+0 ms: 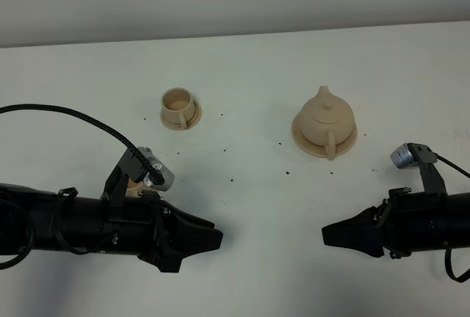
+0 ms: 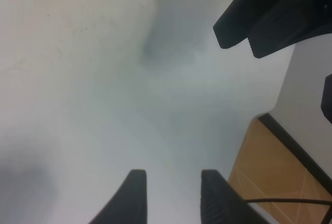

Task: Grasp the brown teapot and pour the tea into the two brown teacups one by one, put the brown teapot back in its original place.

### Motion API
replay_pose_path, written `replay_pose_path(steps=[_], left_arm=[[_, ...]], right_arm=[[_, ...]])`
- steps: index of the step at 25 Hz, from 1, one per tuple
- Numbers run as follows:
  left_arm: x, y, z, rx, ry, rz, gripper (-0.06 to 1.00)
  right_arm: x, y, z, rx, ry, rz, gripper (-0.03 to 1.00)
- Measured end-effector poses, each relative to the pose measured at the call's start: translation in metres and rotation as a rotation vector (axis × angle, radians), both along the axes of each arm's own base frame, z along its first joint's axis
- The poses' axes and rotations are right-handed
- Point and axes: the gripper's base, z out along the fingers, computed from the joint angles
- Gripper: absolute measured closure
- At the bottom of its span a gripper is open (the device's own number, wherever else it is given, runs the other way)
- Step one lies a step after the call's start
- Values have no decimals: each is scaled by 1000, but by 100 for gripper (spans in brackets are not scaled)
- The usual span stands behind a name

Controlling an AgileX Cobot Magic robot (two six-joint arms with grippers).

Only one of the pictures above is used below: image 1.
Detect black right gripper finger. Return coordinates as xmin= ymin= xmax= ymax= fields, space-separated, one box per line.
xmin=327 ymin=205 xmax=383 ymax=229
xmin=322 ymin=225 xmax=384 ymax=258

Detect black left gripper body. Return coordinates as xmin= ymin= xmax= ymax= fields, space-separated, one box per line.
xmin=106 ymin=191 xmax=183 ymax=272

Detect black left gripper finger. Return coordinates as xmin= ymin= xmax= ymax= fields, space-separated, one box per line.
xmin=170 ymin=229 xmax=223 ymax=258
xmin=165 ymin=206 xmax=215 ymax=233

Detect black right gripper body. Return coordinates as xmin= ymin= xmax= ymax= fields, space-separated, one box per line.
xmin=375 ymin=188 xmax=449 ymax=258

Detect beige teapot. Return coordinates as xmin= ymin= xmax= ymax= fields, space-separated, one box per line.
xmin=296 ymin=86 xmax=356 ymax=158

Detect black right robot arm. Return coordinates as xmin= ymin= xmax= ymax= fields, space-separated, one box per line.
xmin=322 ymin=188 xmax=469 ymax=259

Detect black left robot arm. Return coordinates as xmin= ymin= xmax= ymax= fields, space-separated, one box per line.
xmin=1 ymin=184 xmax=223 ymax=273

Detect beige teapot saucer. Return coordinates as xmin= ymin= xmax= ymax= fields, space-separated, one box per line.
xmin=291 ymin=115 xmax=358 ymax=160

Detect beige near teacup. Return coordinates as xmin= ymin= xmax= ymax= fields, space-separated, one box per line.
xmin=126 ymin=179 xmax=160 ymax=198

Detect beige teacup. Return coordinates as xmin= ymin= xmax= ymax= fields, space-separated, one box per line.
xmin=126 ymin=179 xmax=160 ymax=198
xmin=161 ymin=87 xmax=195 ymax=130

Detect beige far teacup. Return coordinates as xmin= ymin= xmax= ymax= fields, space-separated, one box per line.
xmin=161 ymin=87 xmax=195 ymax=130

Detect black left camera cable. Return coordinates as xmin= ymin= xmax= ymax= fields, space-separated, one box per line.
xmin=0 ymin=103 xmax=165 ymax=186

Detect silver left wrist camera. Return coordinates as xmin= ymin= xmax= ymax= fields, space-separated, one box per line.
xmin=117 ymin=147 xmax=175 ymax=192

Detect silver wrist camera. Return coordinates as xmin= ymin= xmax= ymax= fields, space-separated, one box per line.
xmin=390 ymin=143 xmax=447 ymax=194
xmin=117 ymin=147 xmax=175 ymax=192

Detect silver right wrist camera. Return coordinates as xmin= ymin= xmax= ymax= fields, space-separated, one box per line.
xmin=390 ymin=143 xmax=447 ymax=194

